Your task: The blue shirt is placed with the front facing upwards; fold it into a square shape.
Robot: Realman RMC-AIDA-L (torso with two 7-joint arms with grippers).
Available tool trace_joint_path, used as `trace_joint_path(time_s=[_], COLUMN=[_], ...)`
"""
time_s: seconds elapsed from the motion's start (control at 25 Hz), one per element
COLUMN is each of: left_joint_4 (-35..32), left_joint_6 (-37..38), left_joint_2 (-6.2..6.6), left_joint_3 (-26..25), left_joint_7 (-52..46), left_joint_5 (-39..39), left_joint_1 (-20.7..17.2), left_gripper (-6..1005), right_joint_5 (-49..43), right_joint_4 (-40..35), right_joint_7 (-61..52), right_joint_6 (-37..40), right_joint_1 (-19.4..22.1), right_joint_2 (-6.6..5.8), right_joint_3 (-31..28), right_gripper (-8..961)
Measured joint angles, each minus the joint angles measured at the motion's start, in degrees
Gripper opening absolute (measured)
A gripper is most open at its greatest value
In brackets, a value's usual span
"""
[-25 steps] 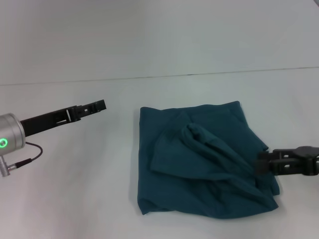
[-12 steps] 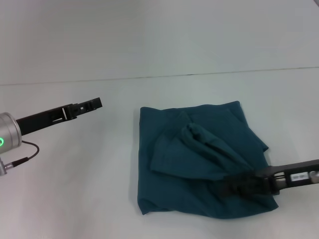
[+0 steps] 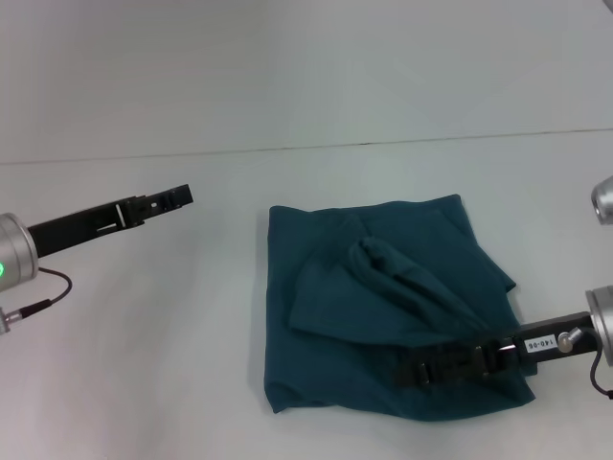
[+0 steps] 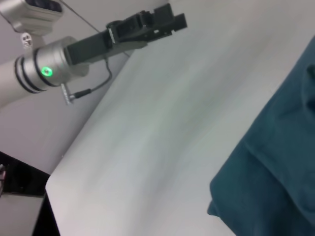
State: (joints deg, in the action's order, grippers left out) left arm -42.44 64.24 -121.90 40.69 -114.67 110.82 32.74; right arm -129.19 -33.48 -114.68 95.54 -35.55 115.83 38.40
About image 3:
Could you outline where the black cable loop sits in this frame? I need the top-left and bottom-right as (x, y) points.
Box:
(587, 348), (613, 400)

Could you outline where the teal t-shirt with FREE print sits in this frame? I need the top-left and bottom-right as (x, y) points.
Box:
(261, 193), (536, 423)

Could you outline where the black cable plug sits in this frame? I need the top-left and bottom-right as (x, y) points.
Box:
(17, 297), (53, 319)

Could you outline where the silver angled cable connector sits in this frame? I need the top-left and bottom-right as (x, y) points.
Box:
(556, 325), (583, 354)

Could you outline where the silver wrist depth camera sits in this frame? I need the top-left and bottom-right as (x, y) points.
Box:
(590, 174), (613, 225)

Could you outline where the dark red cable loop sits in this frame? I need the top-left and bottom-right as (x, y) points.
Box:
(36, 267), (74, 304)

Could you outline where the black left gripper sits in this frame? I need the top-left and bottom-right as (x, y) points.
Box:
(27, 183), (194, 261)

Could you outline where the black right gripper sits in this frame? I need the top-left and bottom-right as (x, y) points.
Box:
(394, 310), (596, 389)

